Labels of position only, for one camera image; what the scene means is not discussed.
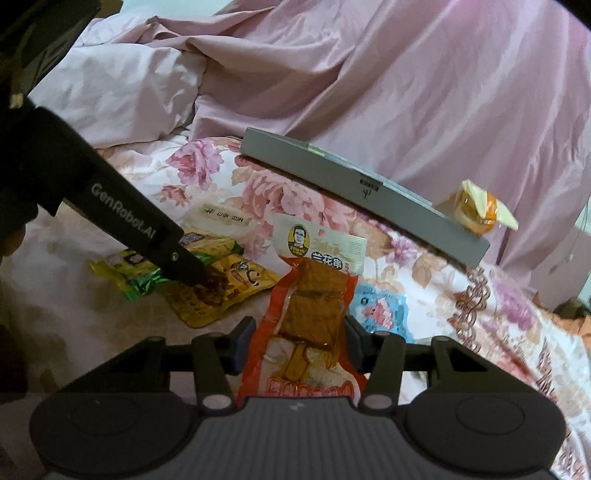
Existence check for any red dried tofu snack packet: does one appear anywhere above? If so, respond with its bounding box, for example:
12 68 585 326
238 214 367 403

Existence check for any pink satin sheet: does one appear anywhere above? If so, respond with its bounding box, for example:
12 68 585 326
75 0 591 305

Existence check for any green snack packet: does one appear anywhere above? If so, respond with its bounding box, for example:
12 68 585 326
89 228 243 300

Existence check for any yellow orange snack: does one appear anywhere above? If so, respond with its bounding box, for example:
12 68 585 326
435 179 519 237

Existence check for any white rice cracker packet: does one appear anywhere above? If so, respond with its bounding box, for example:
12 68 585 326
192 203 253 231

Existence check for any grey snack box tray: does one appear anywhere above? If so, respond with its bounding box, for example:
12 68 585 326
240 128 490 268

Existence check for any pale pink pillow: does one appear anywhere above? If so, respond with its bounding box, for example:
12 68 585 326
29 44 206 148

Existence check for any blue shrimp snack packet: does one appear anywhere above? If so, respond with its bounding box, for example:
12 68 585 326
349 283 415 343

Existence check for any floral quilt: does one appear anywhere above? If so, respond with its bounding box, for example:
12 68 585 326
1 135 590 479

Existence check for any yellow duck snack packet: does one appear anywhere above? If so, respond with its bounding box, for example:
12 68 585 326
163 254 280 329

